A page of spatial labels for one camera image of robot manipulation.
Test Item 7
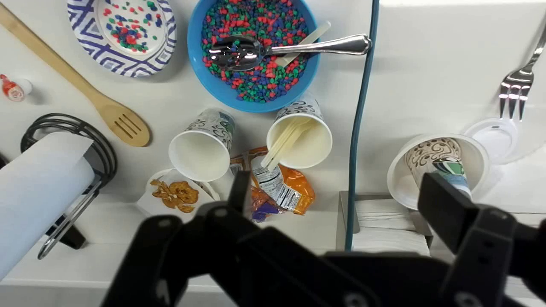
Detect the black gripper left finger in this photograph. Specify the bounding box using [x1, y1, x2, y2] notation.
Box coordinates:
[101, 170, 321, 307]

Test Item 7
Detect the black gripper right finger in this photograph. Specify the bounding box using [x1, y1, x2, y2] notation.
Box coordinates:
[418, 175, 546, 307]

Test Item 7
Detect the silver metal spoon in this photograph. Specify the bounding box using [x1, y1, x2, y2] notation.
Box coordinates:
[207, 35, 370, 66]

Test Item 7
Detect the white plate with pretzels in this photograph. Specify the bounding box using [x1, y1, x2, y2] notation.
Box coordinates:
[137, 170, 220, 222]

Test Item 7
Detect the blue bowl of coloured pebbles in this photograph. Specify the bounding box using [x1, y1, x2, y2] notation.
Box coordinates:
[188, 0, 319, 113]

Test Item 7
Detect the blue patterned paper plate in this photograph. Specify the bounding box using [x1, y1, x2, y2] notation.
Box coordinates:
[67, 0, 176, 79]

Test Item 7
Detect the orange snack wrapper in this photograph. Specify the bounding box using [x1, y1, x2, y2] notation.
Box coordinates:
[232, 147, 316, 222]

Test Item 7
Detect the patterned paper cup empty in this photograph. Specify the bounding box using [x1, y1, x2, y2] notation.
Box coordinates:
[167, 110, 236, 183]

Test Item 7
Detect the white plastic cup lid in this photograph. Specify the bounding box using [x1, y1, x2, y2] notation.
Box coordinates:
[464, 118, 519, 165]

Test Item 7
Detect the paper cup with wooden sticks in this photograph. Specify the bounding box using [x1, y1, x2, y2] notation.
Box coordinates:
[266, 98, 333, 170]

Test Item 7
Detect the black paper towel holder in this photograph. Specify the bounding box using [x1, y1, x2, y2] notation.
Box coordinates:
[21, 113, 118, 260]

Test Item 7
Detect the wooden slotted spatula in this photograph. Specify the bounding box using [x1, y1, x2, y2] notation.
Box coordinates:
[0, 4, 152, 147]

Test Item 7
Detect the small red white bottle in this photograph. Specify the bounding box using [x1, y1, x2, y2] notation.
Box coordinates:
[0, 76, 32, 103]

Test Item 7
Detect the teal power cable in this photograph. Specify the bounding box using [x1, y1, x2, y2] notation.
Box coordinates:
[343, 0, 381, 253]

